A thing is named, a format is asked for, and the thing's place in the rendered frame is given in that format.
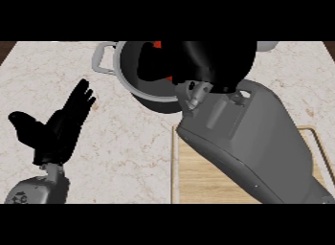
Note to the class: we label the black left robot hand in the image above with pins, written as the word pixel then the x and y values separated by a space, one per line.
pixel 55 130

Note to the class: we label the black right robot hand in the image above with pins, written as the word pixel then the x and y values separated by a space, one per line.
pixel 206 63

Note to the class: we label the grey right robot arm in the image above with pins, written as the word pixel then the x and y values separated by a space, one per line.
pixel 253 143

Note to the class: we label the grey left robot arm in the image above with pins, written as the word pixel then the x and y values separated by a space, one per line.
pixel 39 189

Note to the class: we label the grey metal pot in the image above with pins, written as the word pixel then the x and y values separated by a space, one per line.
pixel 126 79

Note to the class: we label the wooden tray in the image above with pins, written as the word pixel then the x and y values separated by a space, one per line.
pixel 206 178

